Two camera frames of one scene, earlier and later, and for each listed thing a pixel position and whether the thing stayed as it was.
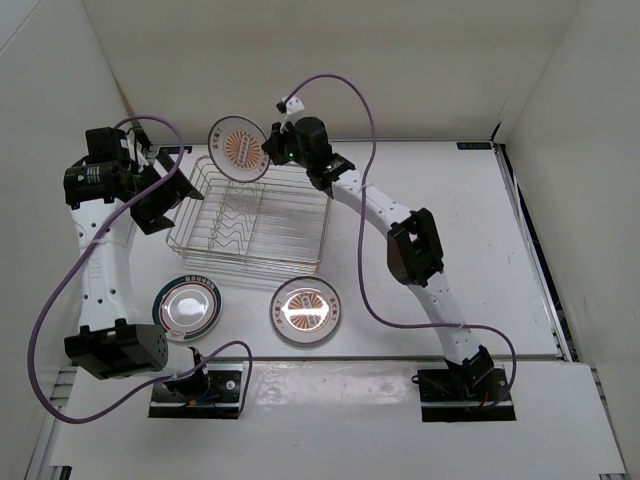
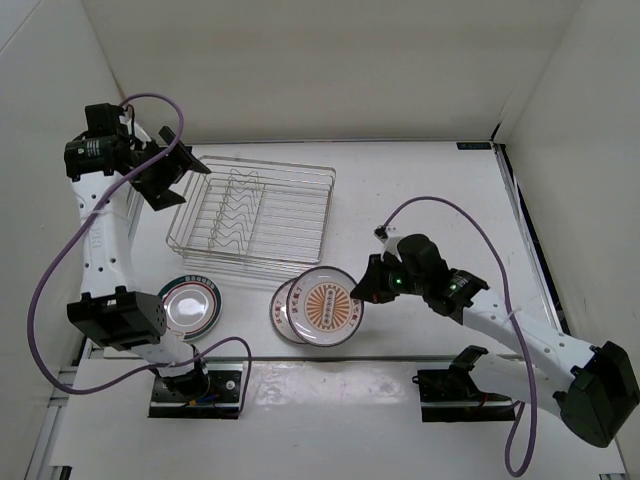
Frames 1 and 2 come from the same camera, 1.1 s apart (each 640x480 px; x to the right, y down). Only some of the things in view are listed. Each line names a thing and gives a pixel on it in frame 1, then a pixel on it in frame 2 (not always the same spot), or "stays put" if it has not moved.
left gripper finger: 153,222 to 160,199
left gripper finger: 178,178 to 181,151
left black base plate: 223,402 stays put
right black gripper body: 292,150 to 400,282
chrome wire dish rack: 278,221 stays put
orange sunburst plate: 236,149 to 321,308
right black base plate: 447,395 stays put
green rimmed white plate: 189,305 stays put
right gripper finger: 277,143 to 372,286
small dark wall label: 474,145 stays put
